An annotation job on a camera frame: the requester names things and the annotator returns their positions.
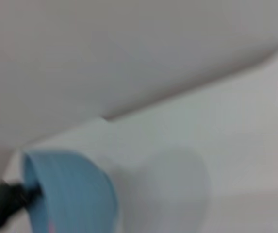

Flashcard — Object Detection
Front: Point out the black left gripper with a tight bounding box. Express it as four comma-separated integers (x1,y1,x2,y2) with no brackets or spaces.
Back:
0,180,43,233

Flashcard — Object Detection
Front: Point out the blue bowl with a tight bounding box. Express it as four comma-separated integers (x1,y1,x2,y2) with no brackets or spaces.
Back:
21,150,118,233

